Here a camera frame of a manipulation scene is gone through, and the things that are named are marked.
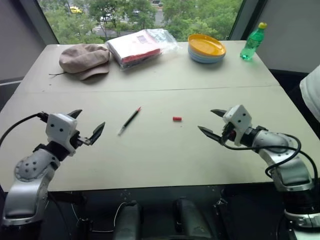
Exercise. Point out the yellow car outside window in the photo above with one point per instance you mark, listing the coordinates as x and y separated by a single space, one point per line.
75 9

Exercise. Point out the black pen with red end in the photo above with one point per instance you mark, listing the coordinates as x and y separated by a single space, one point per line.
129 121

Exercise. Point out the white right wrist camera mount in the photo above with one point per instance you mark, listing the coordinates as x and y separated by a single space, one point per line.
240 120

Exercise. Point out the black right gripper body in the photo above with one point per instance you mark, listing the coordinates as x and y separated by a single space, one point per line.
228 135

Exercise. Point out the white cloth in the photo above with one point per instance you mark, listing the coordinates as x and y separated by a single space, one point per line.
311 88

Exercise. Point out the beige newsboy cap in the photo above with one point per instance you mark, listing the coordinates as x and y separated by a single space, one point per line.
83 60

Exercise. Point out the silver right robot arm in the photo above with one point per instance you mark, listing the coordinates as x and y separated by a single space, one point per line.
287 165

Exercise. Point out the light blue plastic plate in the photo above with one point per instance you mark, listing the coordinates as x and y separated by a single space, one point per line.
207 59

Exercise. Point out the red pen cap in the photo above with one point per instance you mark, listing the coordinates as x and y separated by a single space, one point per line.
177 118

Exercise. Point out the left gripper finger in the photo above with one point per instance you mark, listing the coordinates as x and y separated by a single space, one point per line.
97 132
74 114

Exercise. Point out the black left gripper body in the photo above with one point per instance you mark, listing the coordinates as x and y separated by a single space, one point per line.
78 140

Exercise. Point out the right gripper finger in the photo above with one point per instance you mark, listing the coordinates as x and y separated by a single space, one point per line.
210 133
219 112

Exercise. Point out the plastic-wrapped pink white booklets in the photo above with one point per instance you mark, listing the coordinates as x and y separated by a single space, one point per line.
137 48

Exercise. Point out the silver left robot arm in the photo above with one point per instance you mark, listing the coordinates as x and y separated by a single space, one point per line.
27 172

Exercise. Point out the dark rounded shape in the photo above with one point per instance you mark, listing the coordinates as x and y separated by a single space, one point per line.
128 221
191 218

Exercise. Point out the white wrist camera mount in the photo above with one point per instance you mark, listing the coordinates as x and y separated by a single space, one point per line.
240 120
61 127

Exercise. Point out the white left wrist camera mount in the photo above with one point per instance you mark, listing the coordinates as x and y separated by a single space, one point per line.
61 127

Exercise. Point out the green plastic bottle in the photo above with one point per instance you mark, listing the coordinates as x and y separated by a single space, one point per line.
251 42

